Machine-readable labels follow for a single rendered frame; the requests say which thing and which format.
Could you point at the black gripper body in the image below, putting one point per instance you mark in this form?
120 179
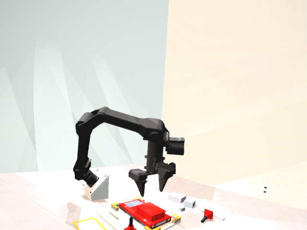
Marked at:
140 175

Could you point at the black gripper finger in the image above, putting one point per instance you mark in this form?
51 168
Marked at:
162 183
141 186

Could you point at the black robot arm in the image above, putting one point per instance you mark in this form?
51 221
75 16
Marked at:
151 129

